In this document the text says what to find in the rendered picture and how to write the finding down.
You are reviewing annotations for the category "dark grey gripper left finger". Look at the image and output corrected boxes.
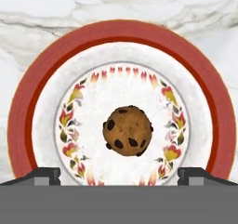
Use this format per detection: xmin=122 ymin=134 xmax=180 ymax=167
xmin=0 ymin=166 xmax=61 ymax=187

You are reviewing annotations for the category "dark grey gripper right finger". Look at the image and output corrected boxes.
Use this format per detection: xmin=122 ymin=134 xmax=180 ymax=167
xmin=177 ymin=166 xmax=238 ymax=187

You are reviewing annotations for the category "chocolate chip cookie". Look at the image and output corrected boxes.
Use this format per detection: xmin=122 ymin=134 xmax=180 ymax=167
xmin=102 ymin=105 xmax=154 ymax=158

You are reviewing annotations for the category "red-rimmed floral white plate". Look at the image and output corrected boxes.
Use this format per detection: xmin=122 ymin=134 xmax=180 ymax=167
xmin=7 ymin=19 xmax=237 ymax=187

